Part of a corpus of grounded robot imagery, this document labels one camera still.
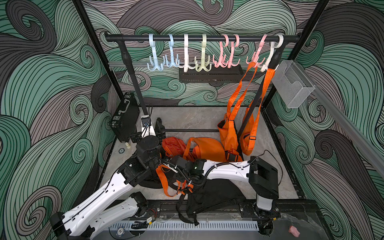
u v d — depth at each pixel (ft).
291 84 2.61
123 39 1.60
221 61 1.80
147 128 1.69
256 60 1.84
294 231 2.16
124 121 2.82
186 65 1.83
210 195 2.51
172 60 1.79
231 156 2.75
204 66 1.86
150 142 1.54
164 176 2.66
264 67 1.76
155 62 1.82
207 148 2.82
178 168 1.94
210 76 2.88
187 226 2.08
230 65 1.82
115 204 1.87
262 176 1.58
